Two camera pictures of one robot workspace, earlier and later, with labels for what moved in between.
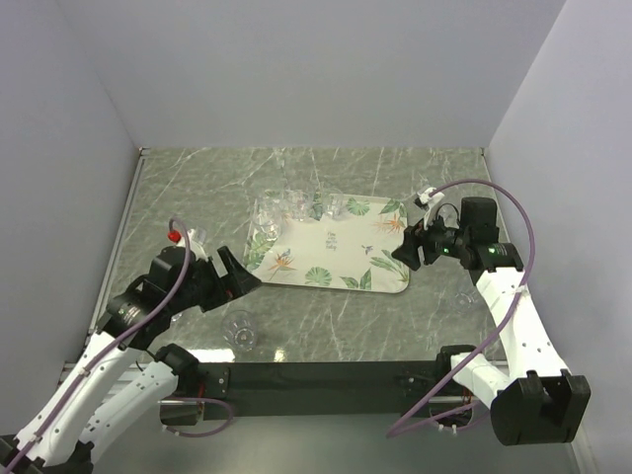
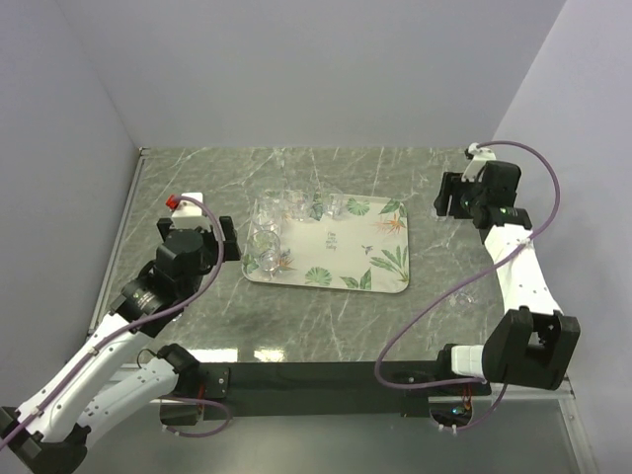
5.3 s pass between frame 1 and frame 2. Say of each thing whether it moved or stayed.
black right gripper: moved
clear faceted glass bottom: moved
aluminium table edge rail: stayed
